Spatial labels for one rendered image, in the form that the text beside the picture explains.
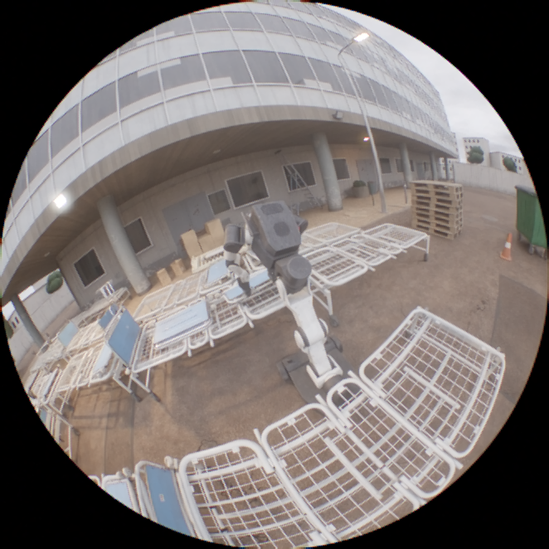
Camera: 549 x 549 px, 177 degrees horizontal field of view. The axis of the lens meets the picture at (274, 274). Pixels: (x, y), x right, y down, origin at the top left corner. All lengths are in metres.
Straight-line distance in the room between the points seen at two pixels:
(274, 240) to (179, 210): 6.76
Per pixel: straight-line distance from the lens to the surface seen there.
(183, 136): 4.53
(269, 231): 0.91
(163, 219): 7.64
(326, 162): 7.33
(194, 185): 7.61
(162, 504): 1.16
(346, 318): 2.06
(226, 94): 5.71
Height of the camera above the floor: 1.47
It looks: 27 degrees down
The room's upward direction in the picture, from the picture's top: 18 degrees counter-clockwise
